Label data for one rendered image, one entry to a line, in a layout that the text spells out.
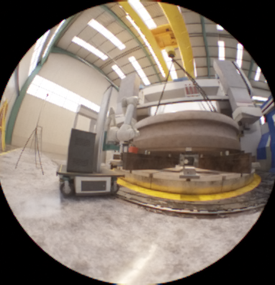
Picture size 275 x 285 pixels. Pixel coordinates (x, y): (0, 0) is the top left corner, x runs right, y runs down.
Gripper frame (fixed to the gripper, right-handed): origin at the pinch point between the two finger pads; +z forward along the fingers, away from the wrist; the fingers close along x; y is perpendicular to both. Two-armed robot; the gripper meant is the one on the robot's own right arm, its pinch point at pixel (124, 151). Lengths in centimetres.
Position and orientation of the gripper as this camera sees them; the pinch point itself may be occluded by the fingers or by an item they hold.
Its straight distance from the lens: 166.2
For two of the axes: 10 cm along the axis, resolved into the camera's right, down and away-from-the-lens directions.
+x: 6.6, -0.7, -7.4
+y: -7.4, -1.6, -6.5
